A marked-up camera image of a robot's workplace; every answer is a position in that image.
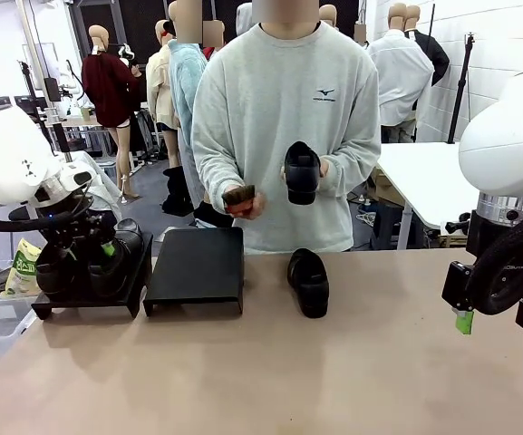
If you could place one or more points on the pair of black boots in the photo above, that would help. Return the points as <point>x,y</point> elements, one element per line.
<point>176,195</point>

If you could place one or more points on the person's left hand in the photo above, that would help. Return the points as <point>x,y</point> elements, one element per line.
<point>324,172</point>

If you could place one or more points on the brown cardboard box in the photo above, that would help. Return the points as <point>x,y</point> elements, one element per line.
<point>385,181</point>

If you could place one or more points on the black pole with clamp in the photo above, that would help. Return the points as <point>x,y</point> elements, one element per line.
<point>59,136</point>

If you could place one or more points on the white work table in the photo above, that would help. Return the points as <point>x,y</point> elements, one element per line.
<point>415,176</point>

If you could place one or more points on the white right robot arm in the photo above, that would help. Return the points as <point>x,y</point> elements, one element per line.
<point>506,145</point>

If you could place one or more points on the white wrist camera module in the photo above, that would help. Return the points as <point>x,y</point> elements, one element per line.
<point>80,176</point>

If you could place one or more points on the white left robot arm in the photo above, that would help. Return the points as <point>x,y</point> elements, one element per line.
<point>7,154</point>

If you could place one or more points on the aluminium profile post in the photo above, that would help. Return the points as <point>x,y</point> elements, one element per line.
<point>39,54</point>

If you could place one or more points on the mannequin in light blue fleece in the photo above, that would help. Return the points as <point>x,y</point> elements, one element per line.
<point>184,86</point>

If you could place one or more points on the person's left forearm grey sleeve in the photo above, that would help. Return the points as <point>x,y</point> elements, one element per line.
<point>356,163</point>

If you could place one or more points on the mannequin in black jacket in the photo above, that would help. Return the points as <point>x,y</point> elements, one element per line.
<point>435,59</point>

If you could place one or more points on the mannequin in beige jacket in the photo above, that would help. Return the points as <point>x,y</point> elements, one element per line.
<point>159,86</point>

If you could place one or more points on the mannequin in white shirt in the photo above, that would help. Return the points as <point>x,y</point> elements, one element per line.
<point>401,77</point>

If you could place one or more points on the person's right hand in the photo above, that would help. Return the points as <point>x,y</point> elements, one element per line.
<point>254,208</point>

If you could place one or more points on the mannequin in maroon sweater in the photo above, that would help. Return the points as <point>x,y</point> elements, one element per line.
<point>109,90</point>

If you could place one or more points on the black tripod stand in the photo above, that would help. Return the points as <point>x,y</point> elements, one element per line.
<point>462,77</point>

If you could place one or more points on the black leather loafer shoe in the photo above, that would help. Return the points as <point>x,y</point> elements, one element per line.
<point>55,276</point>
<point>123,263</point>
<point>302,176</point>
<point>311,290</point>

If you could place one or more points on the black metal shoe stand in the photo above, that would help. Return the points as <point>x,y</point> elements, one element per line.
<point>84,306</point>
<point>197,267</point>

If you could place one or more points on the person's right forearm grey sleeve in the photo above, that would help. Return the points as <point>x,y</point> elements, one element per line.
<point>215,167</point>

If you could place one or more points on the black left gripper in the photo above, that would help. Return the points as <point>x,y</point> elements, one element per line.
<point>80,229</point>

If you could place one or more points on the yellow green snack bag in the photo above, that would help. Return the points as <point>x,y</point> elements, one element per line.
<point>21,272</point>

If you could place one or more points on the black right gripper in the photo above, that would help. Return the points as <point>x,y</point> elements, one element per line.
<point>512,267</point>

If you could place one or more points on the person torso grey sweatshirt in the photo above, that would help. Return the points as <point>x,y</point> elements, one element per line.
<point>283,99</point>

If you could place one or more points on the brown wooden shoe brush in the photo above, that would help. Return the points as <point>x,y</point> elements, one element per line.
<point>238,197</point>

